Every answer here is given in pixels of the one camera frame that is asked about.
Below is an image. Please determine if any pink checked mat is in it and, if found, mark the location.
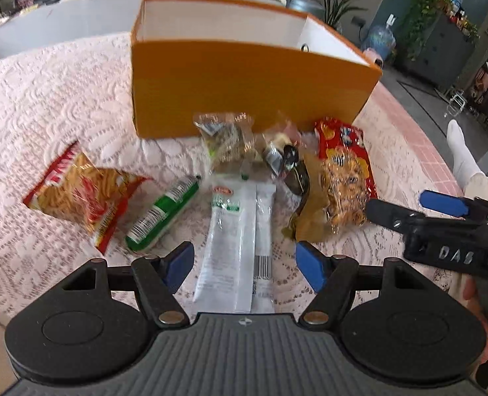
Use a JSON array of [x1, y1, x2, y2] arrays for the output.
[[0, 61, 468, 201]]

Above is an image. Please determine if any bushy green vine plant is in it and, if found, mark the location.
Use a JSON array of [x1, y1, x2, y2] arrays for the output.
[[400, 0, 451, 63]]

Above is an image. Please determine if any white packet with green label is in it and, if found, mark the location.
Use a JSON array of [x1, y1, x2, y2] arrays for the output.
[[192, 183, 257, 313]]

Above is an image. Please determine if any marble television console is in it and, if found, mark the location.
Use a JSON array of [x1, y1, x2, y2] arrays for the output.
[[0, 0, 149, 36]]

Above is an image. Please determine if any small metal step stool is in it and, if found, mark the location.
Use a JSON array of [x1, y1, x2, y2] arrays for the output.
[[446, 88, 468, 118]]

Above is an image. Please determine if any clear nut snack packet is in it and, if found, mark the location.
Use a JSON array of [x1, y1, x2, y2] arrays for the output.
[[193, 111, 266, 171]]

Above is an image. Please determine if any red cracker snack packet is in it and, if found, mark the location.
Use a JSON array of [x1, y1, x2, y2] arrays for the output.
[[312, 117, 379, 232]]

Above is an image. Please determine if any small dark silver snack packet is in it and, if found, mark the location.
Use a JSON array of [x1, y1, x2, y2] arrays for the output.
[[264, 122, 310, 179]]

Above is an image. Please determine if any green sausage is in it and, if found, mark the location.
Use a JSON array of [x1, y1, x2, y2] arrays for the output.
[[125, 175, 204, 252]]

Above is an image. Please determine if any group of bottles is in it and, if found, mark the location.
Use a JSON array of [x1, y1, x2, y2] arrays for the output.
[[448, 0, 480, 34]]

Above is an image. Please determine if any red yellow fries snack packet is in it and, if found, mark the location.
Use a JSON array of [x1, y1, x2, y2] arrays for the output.
[[23, 140, 154, 255]]

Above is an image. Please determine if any orange cardboard box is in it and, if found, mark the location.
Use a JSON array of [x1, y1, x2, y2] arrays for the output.
[[129, 0, 384, 139]]

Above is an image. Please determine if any long-leaf potted plant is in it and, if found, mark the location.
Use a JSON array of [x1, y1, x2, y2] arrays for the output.
[[310, 0, 377, 34]]

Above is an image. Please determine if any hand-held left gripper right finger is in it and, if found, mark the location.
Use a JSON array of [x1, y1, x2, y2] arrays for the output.
[[295, 242, 429, 327]]

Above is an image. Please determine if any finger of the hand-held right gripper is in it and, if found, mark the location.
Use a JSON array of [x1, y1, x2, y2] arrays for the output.
[[419, 190, 488, 227], [365, 198, 428, 237]]

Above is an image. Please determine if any dark green pickle packet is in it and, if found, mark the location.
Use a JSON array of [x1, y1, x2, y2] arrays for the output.
[[281, 152, 332, 242]]

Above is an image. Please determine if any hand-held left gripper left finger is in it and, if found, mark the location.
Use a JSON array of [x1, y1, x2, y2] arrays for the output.
[[62, 242, 195, 328]]

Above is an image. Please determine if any narrow white striped-code packet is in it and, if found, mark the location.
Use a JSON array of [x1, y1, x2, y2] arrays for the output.
[[250, 184, 277, 313]]

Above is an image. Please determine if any blue water jug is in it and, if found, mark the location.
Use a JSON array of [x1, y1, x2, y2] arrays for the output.
[[361, 14, 397, 61]]

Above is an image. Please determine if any person's white sock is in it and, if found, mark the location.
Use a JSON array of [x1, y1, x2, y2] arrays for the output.
[[446, 119, 487, 190]]

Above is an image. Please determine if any person's right hand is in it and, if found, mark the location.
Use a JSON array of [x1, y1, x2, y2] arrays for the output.
[[461, 274, 488, 366]]

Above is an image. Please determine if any grey cabinet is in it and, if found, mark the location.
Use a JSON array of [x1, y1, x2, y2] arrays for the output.
[[405, 12, 482, 88]]

